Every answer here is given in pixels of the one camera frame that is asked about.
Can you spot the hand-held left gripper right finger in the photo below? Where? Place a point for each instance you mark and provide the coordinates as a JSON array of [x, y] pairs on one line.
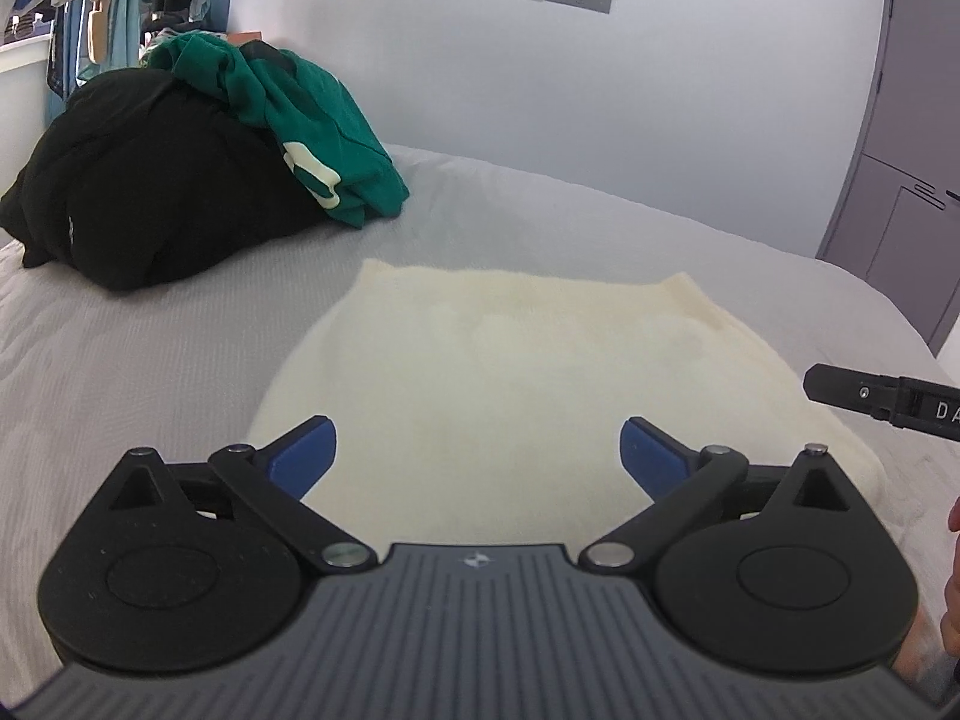
[[651, 457]]

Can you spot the grey bed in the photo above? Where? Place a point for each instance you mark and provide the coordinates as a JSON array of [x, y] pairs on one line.
[[112, 360]]

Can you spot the black garment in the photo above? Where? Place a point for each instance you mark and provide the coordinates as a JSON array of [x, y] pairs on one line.
[[150, 187]]

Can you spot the red box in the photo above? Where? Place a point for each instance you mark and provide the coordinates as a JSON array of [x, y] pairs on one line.
[[244, 37]]

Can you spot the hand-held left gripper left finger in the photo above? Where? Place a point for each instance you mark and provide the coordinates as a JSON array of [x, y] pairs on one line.
[[304, 454]]

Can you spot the grey door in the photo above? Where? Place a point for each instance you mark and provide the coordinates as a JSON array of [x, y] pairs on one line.
[[907, 127]]

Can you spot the person's right hand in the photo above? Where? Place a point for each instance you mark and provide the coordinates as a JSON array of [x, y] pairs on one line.
[[951, 600]]

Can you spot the cream and blue fleece sweater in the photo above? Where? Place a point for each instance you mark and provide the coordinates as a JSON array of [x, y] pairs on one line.
[[510, 375]]

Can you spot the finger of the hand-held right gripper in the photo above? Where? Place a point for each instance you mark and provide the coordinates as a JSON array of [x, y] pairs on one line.
[[847, 390]]

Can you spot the green garment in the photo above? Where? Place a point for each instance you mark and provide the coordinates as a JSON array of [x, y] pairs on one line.
[[300, 105]]

